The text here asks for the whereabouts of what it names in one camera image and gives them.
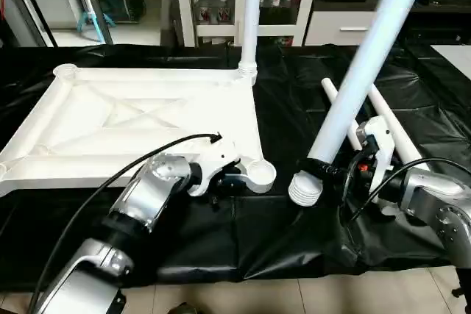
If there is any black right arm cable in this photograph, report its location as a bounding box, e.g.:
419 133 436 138
339 145 471 228

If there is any white plastic table leg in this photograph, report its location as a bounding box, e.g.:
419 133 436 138
366 85 423 163
321 76 363 151
288 0 435 207
236 0 261 87

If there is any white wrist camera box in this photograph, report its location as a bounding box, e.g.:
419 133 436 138
185 136 242 199
356 115 396 199

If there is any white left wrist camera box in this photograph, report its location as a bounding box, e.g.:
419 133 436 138
185 136 242 199

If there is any white drawer unit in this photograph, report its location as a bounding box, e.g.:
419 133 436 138
303 8 380 47

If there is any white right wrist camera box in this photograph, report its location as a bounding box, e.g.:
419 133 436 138
356 115 396 199

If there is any white plastic table top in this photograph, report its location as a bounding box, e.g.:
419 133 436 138
0 63 277 199

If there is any light blue plastic object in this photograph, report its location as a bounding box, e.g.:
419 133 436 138
77 8 110 34

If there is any black plastic mat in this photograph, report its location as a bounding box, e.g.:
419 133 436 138
0 40 471 289

